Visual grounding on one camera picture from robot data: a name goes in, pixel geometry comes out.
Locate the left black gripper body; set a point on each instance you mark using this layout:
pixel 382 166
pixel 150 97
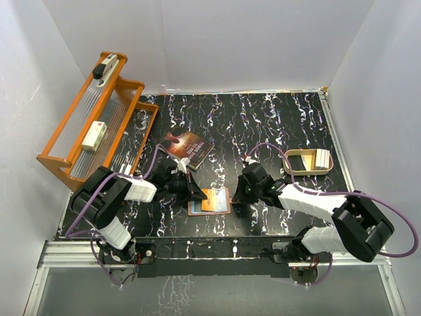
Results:
pixel 177 186

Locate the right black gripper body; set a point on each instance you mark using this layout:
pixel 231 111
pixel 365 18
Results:
pixel 247 194

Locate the gold VIP card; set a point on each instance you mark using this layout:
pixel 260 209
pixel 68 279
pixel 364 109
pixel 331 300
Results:
pixel 217 200

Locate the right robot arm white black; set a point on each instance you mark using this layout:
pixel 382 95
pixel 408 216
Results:
pixel 356 224

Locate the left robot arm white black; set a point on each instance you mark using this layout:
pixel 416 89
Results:
pixel 101 196

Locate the stack of credit cards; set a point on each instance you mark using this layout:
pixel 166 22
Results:
pixel 322 159

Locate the dark paperback book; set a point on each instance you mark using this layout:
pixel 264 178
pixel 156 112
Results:
pixel 181 143

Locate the beige oval tray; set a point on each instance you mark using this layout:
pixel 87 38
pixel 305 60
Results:
pixel 301 163

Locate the orange wooden shelf rack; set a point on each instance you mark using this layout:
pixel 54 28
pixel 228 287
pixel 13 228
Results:
pixel 129 122

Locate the small white green box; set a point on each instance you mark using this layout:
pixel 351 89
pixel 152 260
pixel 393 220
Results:
pixel 94 136

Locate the black white stapler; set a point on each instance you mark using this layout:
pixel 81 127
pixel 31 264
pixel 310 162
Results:
pixel 103 71

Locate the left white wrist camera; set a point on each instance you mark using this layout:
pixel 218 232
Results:
pixel 183 164

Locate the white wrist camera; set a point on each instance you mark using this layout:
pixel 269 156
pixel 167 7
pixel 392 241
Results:
pixel 183 164
pixel 249 160

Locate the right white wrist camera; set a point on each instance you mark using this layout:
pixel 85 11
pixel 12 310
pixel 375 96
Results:
pixel 249 160

